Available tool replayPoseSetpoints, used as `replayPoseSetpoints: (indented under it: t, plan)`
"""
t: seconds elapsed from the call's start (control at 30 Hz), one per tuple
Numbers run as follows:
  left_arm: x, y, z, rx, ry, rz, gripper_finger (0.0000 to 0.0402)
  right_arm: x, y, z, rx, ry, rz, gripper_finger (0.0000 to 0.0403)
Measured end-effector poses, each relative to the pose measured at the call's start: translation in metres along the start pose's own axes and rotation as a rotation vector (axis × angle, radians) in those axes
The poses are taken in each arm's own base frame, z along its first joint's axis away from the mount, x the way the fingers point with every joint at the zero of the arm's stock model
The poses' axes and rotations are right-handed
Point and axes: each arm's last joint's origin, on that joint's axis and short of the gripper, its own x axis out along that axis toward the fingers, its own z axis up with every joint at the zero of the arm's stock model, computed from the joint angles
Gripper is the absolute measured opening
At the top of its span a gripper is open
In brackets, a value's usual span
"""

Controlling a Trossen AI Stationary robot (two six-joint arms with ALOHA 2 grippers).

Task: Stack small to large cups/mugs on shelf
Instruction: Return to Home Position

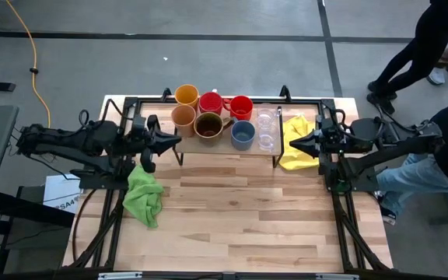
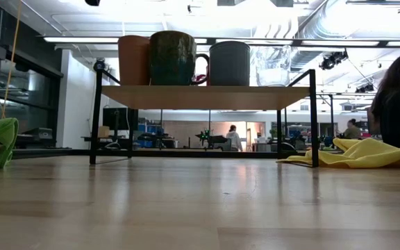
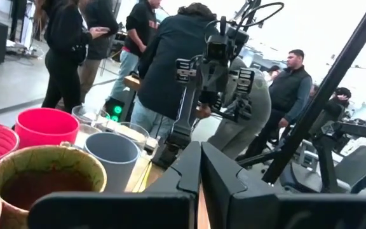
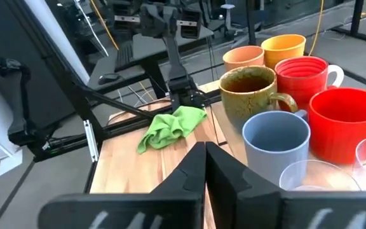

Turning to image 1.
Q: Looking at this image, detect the yellow plastic cup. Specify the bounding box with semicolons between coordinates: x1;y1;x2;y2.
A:
173;84;200;112

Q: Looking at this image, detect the yellow cloth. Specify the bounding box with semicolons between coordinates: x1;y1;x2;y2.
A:
278;114;320;171

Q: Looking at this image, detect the brown green glazed mug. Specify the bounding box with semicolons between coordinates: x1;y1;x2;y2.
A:
193;111;236;147

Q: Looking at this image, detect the silver bracket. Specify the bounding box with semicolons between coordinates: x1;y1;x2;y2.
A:
97;271;144;280
315;273;360;280

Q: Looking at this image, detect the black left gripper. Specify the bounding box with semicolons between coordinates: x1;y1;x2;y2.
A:
132;114;183;174

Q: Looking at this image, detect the grey blue mug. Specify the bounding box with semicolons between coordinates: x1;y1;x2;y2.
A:
230;119;256;152

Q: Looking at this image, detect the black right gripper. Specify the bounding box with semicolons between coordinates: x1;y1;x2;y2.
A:
289;114;345;159

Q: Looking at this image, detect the clear footed glass mug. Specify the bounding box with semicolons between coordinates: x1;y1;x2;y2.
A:
255;103;282;128

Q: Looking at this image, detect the orange plastic cup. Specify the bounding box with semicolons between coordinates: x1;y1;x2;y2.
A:
170;103;198;138

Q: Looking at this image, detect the clear plastic cup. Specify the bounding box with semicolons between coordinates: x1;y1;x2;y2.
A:
257;123;280;152

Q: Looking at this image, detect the green cloth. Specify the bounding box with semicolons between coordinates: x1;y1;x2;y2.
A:
121;165;166;229

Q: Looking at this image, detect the white printed paper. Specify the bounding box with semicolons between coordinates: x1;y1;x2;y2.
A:
43;173;82;215

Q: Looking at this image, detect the yellow cable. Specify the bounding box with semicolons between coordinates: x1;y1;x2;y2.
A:
5;0;52;129

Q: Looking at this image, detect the wooden shelf with black frame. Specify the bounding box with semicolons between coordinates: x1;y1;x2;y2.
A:
172;103;285;169

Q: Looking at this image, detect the red mug with white handle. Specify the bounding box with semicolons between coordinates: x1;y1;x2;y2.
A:
198;89;225;116

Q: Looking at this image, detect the black table rig frame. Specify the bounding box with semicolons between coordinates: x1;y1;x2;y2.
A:
67;84;393;273

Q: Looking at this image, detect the brown cable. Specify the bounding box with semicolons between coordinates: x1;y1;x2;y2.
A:
71;188;97;262

